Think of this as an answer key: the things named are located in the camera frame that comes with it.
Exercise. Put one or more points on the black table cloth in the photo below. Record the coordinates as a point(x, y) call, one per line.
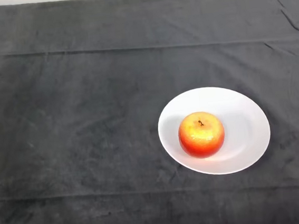
point(59, 112)

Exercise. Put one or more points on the white round plate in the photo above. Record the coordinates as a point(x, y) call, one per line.
point(247, 134)

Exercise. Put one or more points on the red yellow apple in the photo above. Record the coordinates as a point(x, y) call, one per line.
point(201, 136)

